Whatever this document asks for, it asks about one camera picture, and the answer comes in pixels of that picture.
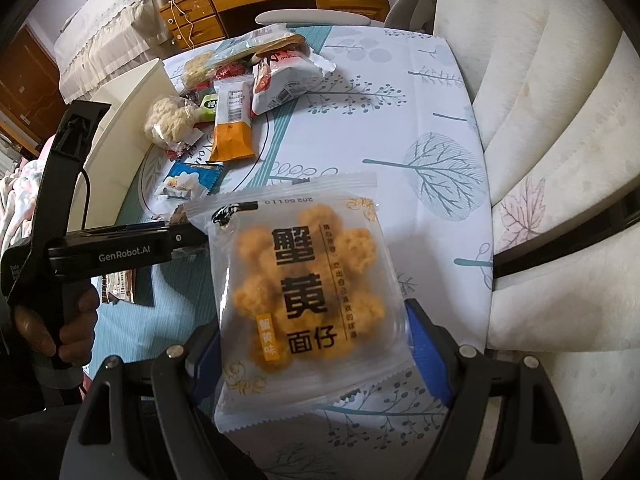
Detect small blue white packet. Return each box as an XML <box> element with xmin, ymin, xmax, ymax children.
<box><xmin>155</xmin><ymin>162</ymin><xmax>224</xmax><ymax>200</ymax></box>

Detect orange crab snack packet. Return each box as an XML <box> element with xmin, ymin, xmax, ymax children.
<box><xmin>184</xmin><ymin>172</ymin><xmax>413</xmax><ymax>432</ymax></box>

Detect white orange snack bar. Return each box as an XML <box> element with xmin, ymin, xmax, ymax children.
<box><xmin>209</xmin><ymin>75</ymin><xmax>256</xmax><ymax>162</ymax></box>

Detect large light blue snack bag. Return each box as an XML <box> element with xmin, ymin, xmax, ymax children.
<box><xmin>181</xmin><ymin>24</ymin><xmax>294</xmax><ymax>89</ymax></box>

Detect person's left hand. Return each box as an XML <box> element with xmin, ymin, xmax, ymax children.
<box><xmin>14</xmin><ymin>282</ymin><xmax>100</xmax><ymax>366</ymax></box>

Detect white plastic tray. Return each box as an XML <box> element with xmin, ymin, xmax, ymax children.
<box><xmin>67</xmin><ymin>58</ymin><xmax>177</xmax><ymax>231</ymax></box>

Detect clear bag pale puffs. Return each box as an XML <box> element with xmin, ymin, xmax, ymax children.
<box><xmin>143</xmin><ymin>96</ymin><xmax>202</xmax><ymax>153</ymax></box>

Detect green small packet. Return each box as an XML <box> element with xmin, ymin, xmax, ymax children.
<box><xmin>198</xmin><ymin>93</ymin><xmax>218</xmax><ymax>122</ymax></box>

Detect white lace cloth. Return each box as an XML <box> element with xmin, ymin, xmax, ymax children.
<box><xmin>53</xmin><ymin>0</ymin><xmax>177</xmax><ymax>103</ymax></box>

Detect white red apple snack bag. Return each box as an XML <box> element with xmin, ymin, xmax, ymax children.
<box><xmin>250</xmin><ymin>50</ymin><xmax>336</xmax><ymax>116</ymax></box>

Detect brown flat snack packet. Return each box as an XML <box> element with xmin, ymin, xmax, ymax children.
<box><xmin>252</xmin><ymin>34</ymin><xmax>306</xmax><ymax>64</ymax></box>

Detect tree pattern tablecloth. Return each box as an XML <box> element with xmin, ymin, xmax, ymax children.
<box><xmin>105</xmin><ymin>32</ymin><xmax>491</xmax><ymax>479</ymax></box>

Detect grey office chair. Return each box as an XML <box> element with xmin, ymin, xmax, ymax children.
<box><xmin>255</xmin><ymin>0</ymin><xmax>436</xmax><ymax>32</ymax></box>

